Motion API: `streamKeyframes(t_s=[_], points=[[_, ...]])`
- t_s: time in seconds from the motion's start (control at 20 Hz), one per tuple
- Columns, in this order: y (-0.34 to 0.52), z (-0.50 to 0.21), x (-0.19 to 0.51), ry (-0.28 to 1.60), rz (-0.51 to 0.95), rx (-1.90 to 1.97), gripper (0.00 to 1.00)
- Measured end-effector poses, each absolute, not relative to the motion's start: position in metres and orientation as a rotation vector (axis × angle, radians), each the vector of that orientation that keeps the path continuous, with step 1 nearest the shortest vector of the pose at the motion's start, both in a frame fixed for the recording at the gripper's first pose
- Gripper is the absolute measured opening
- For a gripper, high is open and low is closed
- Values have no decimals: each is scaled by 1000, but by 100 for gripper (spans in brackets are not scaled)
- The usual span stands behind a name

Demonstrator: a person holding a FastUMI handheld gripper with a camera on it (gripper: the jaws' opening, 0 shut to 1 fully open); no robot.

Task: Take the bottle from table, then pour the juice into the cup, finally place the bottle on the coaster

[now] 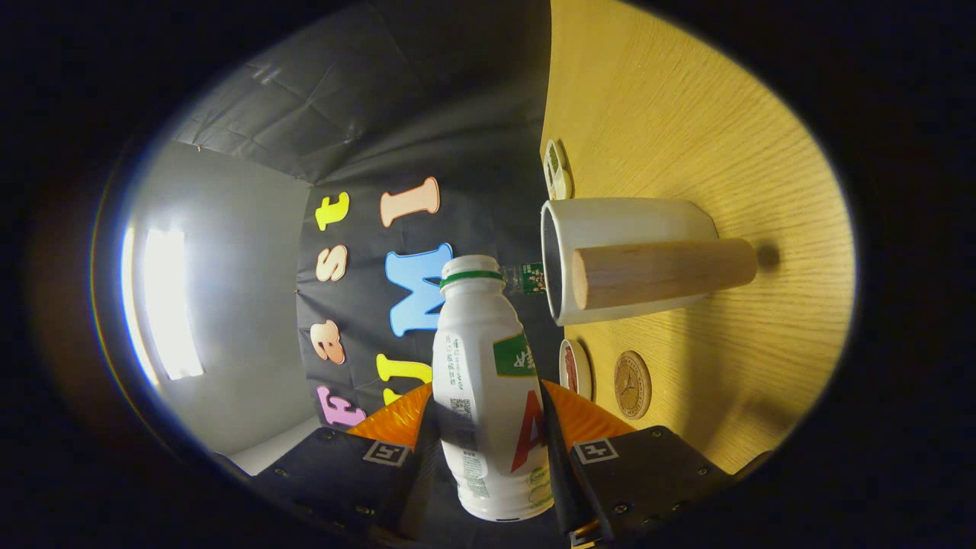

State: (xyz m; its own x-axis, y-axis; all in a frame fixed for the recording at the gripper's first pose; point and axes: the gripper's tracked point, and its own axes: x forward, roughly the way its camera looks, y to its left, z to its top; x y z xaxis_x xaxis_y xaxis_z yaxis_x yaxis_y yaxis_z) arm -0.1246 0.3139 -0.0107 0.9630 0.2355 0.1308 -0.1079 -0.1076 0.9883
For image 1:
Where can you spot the white round plate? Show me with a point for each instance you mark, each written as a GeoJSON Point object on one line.
{"type": "Point", "coordinates": [584, 370]}

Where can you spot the white juice bottle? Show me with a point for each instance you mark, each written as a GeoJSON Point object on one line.
{"type": "Point", "coordinates": [488, 427]}

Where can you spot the white divided dish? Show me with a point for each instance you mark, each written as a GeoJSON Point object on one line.
{"type": "Point", "coordinates": [563, 179]}

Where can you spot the round wooden coaster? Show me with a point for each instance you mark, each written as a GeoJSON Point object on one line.
{"type": "Point", "coordinates": [633, 385]}

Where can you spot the black backdrop cloth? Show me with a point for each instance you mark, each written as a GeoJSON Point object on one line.
{"type": "Point", "coordinates": [381, 91]}

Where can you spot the clear plastic water bottle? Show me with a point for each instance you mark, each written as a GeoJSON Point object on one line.
{"type": "Point", "coordinates": [526, 279]}

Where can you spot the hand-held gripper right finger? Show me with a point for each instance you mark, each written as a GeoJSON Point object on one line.
{"type": "Point", "coordinates": [560, 473]}

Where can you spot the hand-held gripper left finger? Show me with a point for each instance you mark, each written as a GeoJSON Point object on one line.
{"type": "Point", "coordinates": [343, 480]}

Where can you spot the wooden table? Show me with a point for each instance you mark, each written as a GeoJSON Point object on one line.
{"type": "Point", "coordinates": [724, 137]}

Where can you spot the red sausage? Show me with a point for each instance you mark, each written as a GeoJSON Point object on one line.
{"type": "Point", "coordinates": [574, 369]}
{"type": "Point", "coordinates": [567, 367]}

